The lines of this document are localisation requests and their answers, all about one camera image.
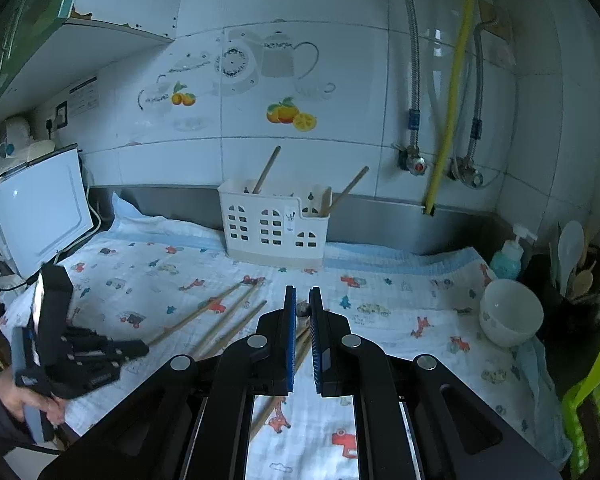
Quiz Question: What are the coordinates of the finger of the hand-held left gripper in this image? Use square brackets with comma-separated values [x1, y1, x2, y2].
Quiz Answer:
[69, 327, 149, 362]

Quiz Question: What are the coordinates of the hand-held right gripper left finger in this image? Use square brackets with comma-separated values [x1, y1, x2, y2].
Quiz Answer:
[37, 285, 298, 480]

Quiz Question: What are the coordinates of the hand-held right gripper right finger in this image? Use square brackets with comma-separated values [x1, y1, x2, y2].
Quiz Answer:
[307, 286, 563, 480]

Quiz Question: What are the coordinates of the wooden chopstick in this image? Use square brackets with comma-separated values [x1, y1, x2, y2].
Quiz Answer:
[186, 285, 259, 359]
[199, 301, 269, 359]
[249, 327, 311, 442]
[294, 329, 312, 368]
[147, 283, 244, 347]
[252, 146, 282, 194]
[326, 166, 370, 216]

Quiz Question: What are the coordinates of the white plastic utensil holder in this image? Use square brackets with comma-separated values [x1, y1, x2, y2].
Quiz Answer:
[217, 178, 332, 269]

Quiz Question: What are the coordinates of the person's left hand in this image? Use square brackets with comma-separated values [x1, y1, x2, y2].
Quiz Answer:
[0, 371, 66, 426]

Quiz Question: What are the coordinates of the car printed white cloth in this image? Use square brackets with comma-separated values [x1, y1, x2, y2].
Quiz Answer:
[0, 195, 573, 480]

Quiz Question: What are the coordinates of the white appliance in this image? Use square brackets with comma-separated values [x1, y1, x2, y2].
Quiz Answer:
[0, 144, 95, 278]

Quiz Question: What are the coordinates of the white bowl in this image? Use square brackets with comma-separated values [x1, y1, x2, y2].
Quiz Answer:
[479, 278, 545, 348]

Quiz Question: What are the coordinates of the white rounded bottle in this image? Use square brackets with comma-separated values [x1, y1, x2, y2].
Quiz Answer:
[1, 116, 35, 157]

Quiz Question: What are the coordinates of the teal soap pump bottle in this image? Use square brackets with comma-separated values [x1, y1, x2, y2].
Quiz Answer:
[490, 223, 538, 282]

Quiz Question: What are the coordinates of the metal water valve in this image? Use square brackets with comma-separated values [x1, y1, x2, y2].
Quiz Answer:
[396, 144, 429, 177]
[450, 156, 485, 189]

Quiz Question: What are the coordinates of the light blue cloth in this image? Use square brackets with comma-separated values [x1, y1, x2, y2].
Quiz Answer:
[515, 335, 576, 466]

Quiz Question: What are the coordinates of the white rice paddle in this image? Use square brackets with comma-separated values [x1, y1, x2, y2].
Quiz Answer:
[557, 220, 586, 283]

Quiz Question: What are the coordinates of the small wooden spoon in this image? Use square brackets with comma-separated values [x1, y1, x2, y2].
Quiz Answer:
[572, 260, 597, 300]

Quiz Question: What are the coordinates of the green plastic basket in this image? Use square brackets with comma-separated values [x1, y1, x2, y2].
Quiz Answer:
[560, 305, 600, 480]

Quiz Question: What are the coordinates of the black cable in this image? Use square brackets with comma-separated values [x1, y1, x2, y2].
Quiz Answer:
[0, 252, 38, 293]

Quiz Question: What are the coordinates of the white cable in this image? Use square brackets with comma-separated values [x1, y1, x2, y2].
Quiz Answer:
[82, 181, 104, 235]

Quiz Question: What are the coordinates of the wall power socket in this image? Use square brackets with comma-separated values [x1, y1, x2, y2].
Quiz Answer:
[45, 101, 70, 138]

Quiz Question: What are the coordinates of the white wall label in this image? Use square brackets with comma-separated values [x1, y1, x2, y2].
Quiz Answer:
[68, 77, 100, 114]

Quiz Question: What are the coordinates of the braided metal hose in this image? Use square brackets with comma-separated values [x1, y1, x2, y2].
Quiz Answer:
[466, 19, 502, 161]
[387, 0, 423, 147]

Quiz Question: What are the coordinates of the yellow hose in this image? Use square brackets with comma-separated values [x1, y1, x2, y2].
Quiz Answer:
[424, 0, 476, 217]

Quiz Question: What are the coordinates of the green wall cabinet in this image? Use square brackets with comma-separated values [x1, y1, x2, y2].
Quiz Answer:
[0, 0, 175, 128]

